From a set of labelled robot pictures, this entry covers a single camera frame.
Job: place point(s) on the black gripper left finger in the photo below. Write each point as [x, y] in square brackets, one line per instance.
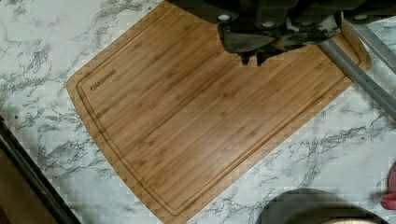
[244, 45]

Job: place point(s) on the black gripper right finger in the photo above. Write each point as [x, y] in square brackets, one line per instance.
[285, 42]

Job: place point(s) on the bamboo cutting board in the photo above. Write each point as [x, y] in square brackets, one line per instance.
[180, 119]

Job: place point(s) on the dark grey lidded pot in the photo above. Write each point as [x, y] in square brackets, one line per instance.
[313, 206]

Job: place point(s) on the red object at edge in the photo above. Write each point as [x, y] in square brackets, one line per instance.
[388, 201]

